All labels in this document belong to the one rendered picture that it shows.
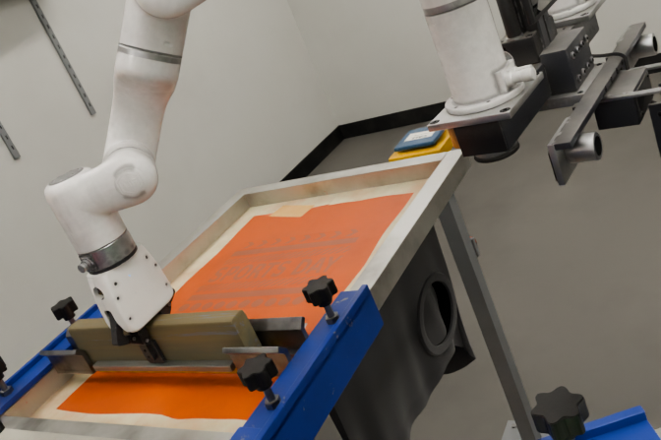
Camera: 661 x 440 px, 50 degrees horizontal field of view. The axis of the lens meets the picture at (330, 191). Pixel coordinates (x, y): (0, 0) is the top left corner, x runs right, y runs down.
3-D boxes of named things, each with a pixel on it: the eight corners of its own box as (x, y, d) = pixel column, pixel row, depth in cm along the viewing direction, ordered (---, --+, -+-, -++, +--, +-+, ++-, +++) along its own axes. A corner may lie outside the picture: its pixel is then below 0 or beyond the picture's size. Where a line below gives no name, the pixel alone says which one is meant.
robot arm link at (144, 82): (185, 58, 93) (156, 212, 97) (177, 53, 105) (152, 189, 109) (118, 44, 90) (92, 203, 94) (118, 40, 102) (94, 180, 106)
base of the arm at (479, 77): (554, 71, 110) (525, -26, 105) (527, 103, 101) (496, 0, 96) (464, 89, 120) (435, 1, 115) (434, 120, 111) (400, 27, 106)
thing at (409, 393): (442, 347, 151) (384, 203, 139) (480, 347, 146) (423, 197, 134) (352, 531, 116) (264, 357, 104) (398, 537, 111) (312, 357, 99)
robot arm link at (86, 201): (141, 134, 102) (144, 146, 93) (173, 198, 105) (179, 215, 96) (41, 179, 99) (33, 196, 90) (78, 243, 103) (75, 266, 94)
